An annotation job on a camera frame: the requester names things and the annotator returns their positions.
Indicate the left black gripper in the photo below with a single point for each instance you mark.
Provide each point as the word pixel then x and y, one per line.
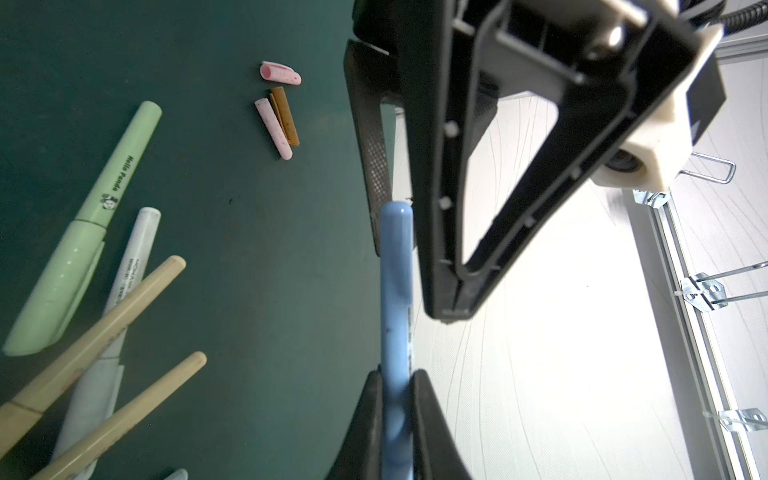
pixel 605 67

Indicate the pale pink pen cap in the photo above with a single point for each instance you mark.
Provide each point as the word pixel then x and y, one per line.
pixel 269 118

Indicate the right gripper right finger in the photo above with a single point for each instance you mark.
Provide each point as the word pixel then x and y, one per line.
pixel 435 455

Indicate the metal U-bolt hook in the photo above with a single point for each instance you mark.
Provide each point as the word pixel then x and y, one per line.
pixel 656 200

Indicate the green table mat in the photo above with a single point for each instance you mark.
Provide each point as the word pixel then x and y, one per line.
pixel 281 287

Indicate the yellow beige pen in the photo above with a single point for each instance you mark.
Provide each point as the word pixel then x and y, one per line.
pixel 89 449

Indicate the light green pen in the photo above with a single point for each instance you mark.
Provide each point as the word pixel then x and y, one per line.
pixel 67 275

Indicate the metal U-bolt clamp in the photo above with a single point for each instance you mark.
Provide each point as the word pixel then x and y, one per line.
pixel 706 293

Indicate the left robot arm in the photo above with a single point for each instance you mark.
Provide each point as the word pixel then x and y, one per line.
pixel 732 15

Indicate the lavender white pen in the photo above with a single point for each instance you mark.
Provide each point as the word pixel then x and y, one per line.
pixel 179 474

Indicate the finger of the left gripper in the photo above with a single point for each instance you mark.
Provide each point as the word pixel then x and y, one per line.
pixel 372 81

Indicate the aluminium crossbar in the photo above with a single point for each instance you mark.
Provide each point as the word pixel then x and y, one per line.
pixel 693 362

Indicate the small metal bracket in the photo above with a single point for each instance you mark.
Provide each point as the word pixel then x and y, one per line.
pixel 740 420

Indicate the blue pen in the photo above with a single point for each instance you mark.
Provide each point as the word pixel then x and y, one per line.
pixel 396 282

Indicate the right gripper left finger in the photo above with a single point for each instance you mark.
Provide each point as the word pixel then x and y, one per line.
pixel 360 454

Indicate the brown pen cap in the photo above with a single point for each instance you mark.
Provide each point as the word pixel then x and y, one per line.
pixel 280 104

